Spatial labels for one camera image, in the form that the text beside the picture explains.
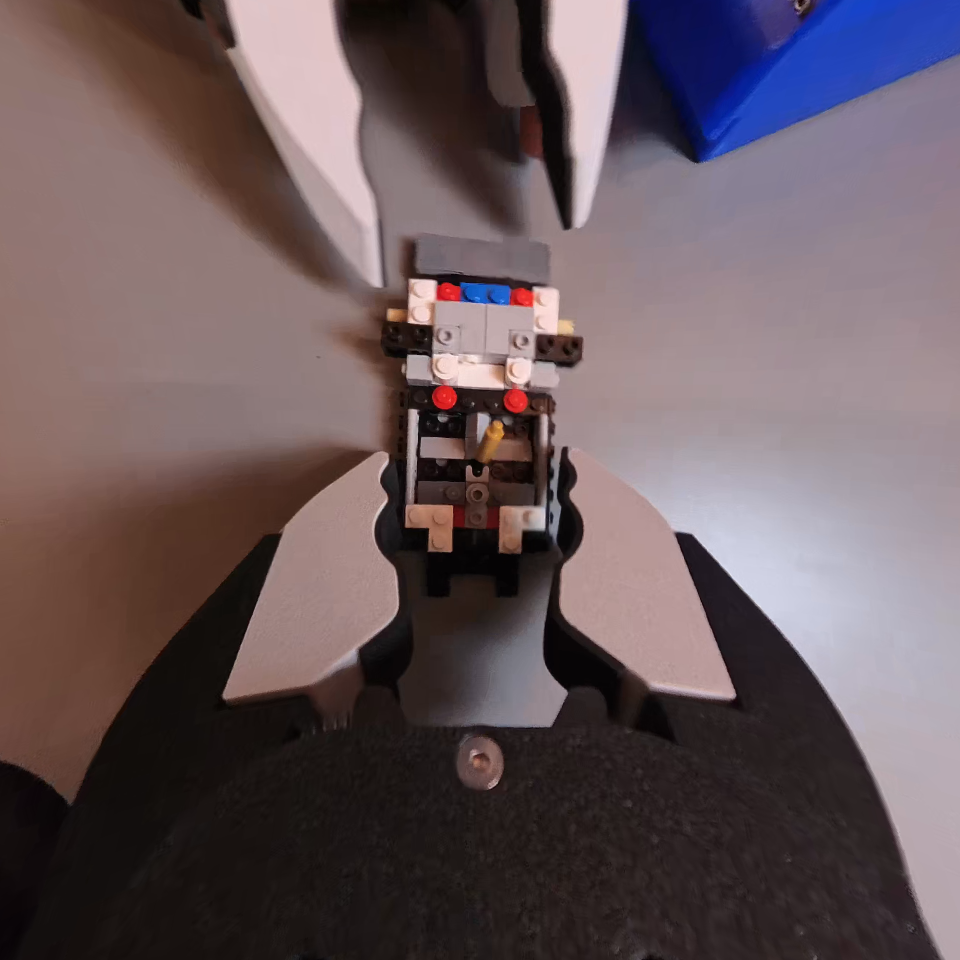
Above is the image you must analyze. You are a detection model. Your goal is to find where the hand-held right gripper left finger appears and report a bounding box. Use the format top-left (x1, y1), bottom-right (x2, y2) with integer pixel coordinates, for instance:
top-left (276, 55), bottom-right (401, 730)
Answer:
top-left (219, 447), bottom-right (414, 714)

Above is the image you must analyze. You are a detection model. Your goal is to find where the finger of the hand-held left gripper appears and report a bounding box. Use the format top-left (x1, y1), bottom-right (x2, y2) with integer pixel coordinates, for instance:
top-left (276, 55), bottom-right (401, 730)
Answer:
top-left (518, 0), bottom-right (631, 234)
top-left (222, 0), bottom-right (388, 291)

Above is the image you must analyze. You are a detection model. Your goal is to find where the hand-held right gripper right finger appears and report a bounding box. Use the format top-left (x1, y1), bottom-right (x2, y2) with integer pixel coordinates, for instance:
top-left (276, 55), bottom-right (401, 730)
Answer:
top-left (552, 444), bottom-right (742, 721)

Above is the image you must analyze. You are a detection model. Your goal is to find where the blue plastic bin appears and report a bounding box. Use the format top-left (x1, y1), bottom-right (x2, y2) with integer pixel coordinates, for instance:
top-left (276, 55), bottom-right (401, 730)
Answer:
top-left (624, 0), bottom-right (960, 166)

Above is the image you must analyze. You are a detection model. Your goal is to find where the lego car model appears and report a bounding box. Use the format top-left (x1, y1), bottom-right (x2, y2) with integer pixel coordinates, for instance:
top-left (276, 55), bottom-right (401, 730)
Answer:
top-left (375, 230), bottom-right (591, 601)

